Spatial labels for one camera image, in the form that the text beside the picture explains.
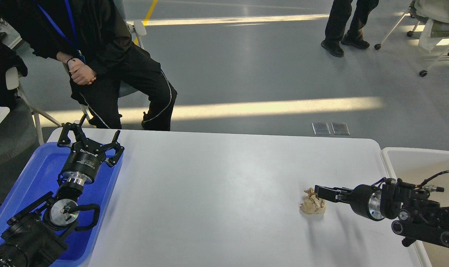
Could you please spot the white plastic bin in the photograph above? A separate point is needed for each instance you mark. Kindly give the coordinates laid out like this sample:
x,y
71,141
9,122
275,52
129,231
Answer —
x,y
413,165

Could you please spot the seated person in black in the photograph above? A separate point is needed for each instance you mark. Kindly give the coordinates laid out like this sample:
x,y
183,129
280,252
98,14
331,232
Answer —
x,y
35,20

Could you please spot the blue plastic tray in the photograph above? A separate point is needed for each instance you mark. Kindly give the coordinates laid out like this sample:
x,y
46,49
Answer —
x,y
40,177

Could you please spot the white wheeled chair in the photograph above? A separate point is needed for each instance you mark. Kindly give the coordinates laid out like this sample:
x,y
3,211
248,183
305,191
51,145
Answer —
x,y
434,14

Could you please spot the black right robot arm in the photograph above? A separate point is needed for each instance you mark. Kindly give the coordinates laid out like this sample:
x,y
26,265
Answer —
x,y
414,216

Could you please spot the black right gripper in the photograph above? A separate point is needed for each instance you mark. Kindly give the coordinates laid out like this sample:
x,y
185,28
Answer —
x,y
364,200

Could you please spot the floor outlet plate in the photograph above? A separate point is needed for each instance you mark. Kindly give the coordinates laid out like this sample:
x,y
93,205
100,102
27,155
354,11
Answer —
x,y
340,129
321,129

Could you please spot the brown paper ball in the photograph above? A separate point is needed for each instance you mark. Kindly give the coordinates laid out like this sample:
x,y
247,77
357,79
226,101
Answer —
x,y
312,204

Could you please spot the grey office chair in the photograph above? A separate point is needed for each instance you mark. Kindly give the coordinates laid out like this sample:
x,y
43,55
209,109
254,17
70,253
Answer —
x,y
100,55

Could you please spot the right floor outlet plate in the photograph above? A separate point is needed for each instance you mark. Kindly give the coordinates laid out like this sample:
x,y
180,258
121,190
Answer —
x,y
340,129

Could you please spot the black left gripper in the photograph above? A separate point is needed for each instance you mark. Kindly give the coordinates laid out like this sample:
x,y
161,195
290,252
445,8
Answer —
x,y
81,163

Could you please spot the left floor outlet plate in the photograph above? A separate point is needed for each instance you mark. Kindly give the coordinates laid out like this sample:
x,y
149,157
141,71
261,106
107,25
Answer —
x,y
321,129

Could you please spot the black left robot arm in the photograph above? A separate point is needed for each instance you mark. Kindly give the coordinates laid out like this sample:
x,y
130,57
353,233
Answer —
x,y
53,214

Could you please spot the white chair with black coat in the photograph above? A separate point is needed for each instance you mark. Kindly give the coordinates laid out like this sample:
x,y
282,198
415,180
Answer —
x,y
12,68

